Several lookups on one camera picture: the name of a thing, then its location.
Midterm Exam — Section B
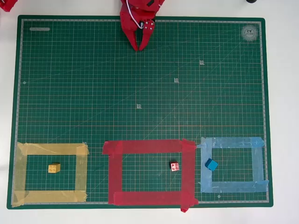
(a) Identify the blue tape square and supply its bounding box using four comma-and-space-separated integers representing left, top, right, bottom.
197, 136, 270, 194

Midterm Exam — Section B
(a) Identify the red leader arm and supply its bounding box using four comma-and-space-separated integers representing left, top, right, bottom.
0, 0, 19, 13

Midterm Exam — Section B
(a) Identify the yellow die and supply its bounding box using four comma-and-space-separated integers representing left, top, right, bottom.
48, 163, 61, 174

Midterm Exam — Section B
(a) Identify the blue cube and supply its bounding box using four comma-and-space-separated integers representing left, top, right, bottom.
205, 158, 219, 172

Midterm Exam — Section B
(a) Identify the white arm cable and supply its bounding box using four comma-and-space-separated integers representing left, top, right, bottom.
126, 0, 144, 30

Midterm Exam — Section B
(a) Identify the red tape square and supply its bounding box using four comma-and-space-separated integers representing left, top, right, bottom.
102, 138, 199, 213

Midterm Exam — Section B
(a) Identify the yellow tape square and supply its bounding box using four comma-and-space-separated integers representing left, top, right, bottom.
11, 141, 90, 208

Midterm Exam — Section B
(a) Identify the green cutting mat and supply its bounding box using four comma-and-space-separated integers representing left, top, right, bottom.
6, 15, 274, 210

